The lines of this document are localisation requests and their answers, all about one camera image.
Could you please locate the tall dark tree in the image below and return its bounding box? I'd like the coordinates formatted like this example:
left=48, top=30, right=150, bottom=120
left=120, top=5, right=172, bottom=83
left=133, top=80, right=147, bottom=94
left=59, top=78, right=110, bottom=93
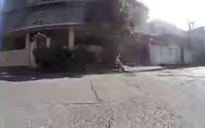
left=99, top=0, right=142, bottom=68

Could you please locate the dark hedge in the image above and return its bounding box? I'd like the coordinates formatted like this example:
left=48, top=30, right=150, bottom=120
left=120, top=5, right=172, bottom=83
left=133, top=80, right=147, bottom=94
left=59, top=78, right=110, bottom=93
left=32, top=45, right=102, bottom=70

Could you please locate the pale concrete sidewalk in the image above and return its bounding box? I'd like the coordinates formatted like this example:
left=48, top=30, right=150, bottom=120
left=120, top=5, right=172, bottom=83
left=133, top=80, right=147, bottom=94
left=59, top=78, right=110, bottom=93
left=111, top=64, right=166, bottom=74

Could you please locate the grey concrete road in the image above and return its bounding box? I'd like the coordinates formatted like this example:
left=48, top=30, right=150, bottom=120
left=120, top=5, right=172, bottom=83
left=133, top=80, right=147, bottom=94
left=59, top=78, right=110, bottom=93
left=0, top=64, right=205, bottom=128

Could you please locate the large grey multi-storey building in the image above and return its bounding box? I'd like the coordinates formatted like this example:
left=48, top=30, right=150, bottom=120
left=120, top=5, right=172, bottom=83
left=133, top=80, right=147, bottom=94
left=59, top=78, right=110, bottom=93
left=0, top=0, right=124, bottom=68

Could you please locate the grey gate structure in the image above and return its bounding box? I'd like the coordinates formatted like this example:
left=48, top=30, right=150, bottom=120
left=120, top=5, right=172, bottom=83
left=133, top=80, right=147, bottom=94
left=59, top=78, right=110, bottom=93
left=186, top=19, right=205, bottom=66

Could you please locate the low building with white wall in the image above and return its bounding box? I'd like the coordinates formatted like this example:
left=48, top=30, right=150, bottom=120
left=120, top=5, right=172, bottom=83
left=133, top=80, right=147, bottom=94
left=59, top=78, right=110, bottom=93
left=136, top=18, right=191, bottom=66

